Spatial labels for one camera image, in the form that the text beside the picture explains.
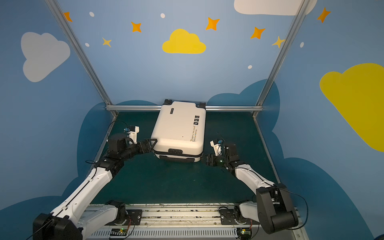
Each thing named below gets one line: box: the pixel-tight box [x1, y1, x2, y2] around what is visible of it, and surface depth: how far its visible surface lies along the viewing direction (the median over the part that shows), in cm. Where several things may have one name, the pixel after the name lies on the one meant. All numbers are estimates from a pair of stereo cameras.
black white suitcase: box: [151, 99, 207, 163], surface depth 88 cm
